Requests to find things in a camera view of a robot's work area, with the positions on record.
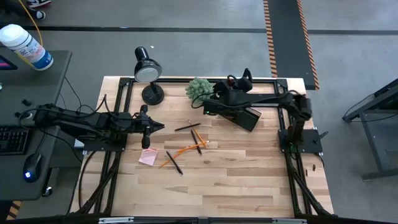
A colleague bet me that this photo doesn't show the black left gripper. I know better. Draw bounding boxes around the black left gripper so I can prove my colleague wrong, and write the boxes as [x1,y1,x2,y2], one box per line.
[130,105,165,149]

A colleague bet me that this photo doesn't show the black pen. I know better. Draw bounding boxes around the black pen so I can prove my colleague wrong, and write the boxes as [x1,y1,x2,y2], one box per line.
[165,150,184,176]
[175,122,202,132]
[190,129,203,156]

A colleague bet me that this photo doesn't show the pink sticky note pad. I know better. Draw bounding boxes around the pink sticky note pad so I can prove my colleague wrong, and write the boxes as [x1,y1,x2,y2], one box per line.
[138,147,159,167]

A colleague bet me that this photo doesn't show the black mesh desk organizer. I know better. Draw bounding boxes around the black mesh desk organizer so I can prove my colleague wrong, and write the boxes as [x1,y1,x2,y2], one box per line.
[217,105,262,133]

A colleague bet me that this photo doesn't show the long orange pencil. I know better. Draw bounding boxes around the long orange pencil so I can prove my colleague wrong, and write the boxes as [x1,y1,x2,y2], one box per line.
[159,140,211,169]

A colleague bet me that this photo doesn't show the short orange pencil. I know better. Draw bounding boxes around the short orange pencil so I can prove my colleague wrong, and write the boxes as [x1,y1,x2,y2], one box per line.
[187,119,209,147]

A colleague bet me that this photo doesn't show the green artificial potted plant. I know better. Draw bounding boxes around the green artificial potted plant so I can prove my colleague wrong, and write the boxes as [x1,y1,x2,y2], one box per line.
[185,77,215,103]

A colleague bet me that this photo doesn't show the black desk lamp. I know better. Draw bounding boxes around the black desk lamp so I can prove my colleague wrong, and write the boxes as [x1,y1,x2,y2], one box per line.
[133,45,165,106]

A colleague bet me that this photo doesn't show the black mat orange striped edges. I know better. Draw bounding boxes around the black mat orange striped edges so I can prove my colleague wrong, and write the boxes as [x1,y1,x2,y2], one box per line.
[262,0,320,91]

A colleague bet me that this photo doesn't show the black computer mouse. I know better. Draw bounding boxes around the black computer mouse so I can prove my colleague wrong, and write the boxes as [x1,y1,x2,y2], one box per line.
[22,152,44,184]

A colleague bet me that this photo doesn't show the black side desk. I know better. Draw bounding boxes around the black side desk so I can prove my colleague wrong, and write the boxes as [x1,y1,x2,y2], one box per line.
[0,49,85,202]

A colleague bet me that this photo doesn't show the black keyboard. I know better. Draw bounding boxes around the black keyboard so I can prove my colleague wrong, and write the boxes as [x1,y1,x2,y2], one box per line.
[0,126,31,156]

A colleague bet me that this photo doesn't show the black metal table stand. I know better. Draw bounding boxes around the black metal table stand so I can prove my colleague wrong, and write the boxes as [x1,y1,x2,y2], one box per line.
[341,77,398,181]

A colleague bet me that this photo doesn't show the white wipes canister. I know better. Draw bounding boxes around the white wipes canister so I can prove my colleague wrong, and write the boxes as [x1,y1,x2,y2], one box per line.
[0,24,54,72]

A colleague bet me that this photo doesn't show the person's shoe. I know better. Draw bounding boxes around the person's shoe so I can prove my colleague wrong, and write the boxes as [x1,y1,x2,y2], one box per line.
[26,0,52,9]
[29,9,47,21]

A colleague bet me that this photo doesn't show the screen with pink display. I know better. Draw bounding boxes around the screen with pink display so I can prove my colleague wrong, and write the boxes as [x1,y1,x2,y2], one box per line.
[0,55,18,71]

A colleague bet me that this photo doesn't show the black aluminium table frame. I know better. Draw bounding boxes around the black aluminium table frame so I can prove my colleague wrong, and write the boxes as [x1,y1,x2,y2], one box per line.
[67,76,336,220]

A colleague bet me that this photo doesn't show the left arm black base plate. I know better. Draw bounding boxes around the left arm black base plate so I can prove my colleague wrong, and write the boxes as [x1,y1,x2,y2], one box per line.
[82,136,129,152]

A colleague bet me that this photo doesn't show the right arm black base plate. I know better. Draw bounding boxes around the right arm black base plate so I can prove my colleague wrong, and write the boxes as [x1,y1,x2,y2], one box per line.
[278,128,324,154]

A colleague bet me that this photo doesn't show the black lever handle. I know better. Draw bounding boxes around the black lever handle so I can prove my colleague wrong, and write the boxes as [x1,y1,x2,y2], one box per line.
[313,130,330,144]

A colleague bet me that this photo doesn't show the black cable loop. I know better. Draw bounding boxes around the black cable loop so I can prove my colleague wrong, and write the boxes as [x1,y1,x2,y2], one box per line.
[77,151,97,210]

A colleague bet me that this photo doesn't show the silver metal bracket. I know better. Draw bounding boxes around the silver metal bracket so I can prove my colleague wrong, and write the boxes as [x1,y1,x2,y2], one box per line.
[272,218,307,224]
[98,217,134,224]

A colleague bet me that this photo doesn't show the yellow cable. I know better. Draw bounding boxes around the yellow cable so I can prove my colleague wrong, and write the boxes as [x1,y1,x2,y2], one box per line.
[17,0,44,68]

